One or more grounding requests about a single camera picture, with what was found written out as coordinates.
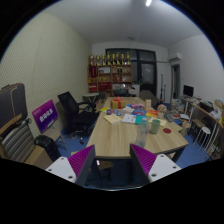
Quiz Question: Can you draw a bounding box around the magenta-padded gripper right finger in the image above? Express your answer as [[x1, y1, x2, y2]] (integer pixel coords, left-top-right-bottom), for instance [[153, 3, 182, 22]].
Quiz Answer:
[[129, 143, 183, 186]]

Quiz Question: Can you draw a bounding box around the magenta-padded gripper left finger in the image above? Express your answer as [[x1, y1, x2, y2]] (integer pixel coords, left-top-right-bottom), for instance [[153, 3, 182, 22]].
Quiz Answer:
[[45, 144, 97, 188]]

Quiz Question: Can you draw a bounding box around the pale green cup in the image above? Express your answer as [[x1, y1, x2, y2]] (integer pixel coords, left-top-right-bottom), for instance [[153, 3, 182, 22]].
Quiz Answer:
[[149, 118, 162, 135]]

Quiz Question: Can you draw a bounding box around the striped folding chair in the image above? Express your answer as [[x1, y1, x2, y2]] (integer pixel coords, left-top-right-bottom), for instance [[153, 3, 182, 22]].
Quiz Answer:
[[0, 119, 36, 163]]

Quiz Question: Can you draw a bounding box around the teal notebook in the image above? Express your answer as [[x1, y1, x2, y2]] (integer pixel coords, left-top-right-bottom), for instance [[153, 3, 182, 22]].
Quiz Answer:
[[134, 114, 144, 126]]

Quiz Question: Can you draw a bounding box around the purple sign board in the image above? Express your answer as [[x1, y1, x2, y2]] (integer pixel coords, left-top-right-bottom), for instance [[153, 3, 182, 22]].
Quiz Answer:
[[31, 98, 59, 134]]

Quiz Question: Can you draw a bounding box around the white round stool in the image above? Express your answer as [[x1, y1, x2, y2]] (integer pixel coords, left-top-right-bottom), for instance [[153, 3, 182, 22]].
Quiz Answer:
[[194, 126, 212, 153]]

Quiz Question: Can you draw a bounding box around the orange rainbow book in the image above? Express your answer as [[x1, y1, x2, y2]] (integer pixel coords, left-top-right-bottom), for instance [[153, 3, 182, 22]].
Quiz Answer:
[[145, 109, 159, 118]]

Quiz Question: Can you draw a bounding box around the black office chair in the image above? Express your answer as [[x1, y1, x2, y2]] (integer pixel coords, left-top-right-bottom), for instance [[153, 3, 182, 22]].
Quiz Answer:
[[57, 91, 100, 134]]

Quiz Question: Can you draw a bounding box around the pink flower bouquet in pot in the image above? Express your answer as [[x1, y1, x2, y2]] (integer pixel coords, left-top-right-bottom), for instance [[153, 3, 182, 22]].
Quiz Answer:
[[156, 103, 168, 119]]

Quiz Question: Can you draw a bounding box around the white paper sheet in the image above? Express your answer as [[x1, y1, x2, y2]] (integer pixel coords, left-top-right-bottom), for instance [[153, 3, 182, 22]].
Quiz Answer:
[[121, 113, 138, 125]]

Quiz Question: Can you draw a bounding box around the blue printed book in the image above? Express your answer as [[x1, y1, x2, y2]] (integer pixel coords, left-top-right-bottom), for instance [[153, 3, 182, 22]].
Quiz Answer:
[[131, 108, 147, 116]]

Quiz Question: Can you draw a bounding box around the small orange standing card box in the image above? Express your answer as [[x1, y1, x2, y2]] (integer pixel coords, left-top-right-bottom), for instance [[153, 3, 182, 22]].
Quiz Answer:
[[144, 98, 153, 111]]

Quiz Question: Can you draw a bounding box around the pink patterned box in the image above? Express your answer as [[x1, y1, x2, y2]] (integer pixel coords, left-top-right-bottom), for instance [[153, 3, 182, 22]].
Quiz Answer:
[[129, 103, 144, 110]]

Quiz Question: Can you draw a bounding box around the cream closed book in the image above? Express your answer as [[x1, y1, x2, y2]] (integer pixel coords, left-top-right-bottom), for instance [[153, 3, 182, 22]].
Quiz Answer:
[[103, 114, 123, 125]]

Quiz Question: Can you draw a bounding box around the cluttered side desk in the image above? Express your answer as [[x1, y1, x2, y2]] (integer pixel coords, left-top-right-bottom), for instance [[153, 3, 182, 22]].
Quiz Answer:
[[179, 94, 224, 158]]

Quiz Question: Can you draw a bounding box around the yellow gift box red ribbon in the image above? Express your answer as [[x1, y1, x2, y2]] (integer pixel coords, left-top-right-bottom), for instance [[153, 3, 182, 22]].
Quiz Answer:
[[110, 96, 127, 110]]

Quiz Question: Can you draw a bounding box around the black computer monitor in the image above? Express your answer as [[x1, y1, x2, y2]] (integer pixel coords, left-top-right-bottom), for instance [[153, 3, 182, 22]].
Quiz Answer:
[[182, 84, 195, 98]]

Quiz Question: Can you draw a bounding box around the dark framed window door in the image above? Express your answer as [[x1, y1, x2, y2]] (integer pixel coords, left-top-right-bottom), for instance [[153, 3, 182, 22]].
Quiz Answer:
[[105, 48, 158, 96]]

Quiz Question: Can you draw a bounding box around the red shelf unit with trophies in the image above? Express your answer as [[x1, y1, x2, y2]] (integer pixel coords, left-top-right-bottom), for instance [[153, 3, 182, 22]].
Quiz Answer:
[[87, 51, 133, 94]]

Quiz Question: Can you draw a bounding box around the white wall air conditioner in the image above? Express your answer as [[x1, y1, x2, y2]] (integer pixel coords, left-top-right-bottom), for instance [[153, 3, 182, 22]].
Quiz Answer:
[[168, 52, 183, 63]]

